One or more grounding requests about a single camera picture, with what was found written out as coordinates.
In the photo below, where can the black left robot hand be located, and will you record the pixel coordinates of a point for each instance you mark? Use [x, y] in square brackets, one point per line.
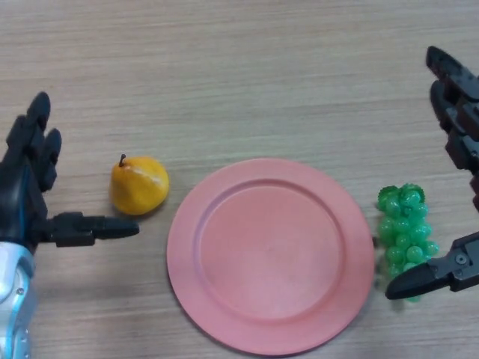
[18, 187]

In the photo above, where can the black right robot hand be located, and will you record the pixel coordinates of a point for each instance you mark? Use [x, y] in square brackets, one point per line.
[462, 93]

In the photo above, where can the yellow pear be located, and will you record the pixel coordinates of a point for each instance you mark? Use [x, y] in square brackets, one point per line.
[140, 187]

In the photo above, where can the pink round plate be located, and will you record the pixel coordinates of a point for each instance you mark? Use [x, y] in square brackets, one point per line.
[269, 258]

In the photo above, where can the green plastic grape bunch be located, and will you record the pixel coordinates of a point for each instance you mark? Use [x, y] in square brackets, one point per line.
[402, 220]

